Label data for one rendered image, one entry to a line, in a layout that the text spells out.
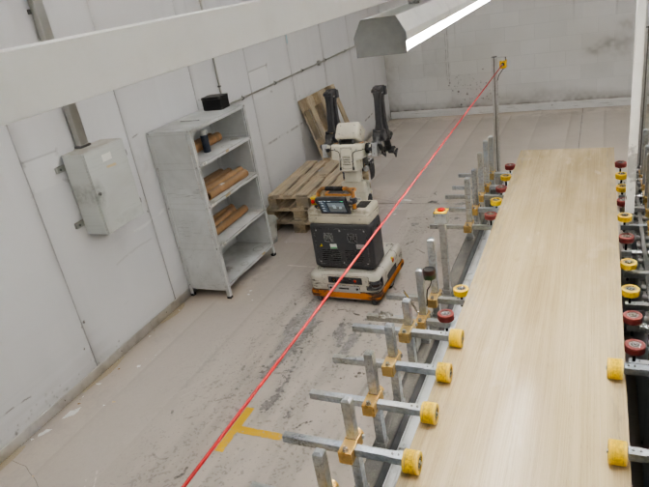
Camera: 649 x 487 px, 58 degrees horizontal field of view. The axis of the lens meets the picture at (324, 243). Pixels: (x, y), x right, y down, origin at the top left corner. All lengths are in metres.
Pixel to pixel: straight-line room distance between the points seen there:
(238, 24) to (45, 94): 0.31
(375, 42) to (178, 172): 3.86
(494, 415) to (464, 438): 0.17
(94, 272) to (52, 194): 0.67
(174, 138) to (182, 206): 0.60
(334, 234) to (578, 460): 3.00
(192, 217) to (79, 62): 4.66
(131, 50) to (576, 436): 2.02
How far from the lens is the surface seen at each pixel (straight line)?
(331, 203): 4.57
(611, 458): 2.21
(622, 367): 2.55
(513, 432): 2.32
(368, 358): 2.29
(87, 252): 4.69
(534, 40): 10.28
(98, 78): 0.57
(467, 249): 4.03
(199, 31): 0.70
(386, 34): 1.35
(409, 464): 2.13
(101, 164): 4.47
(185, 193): 5.13
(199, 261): 5.38
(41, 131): 4.46
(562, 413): 2.41
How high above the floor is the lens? 2.47
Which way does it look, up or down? 24 degrees down
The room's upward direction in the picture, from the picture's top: 10 degrees counter-clockwise
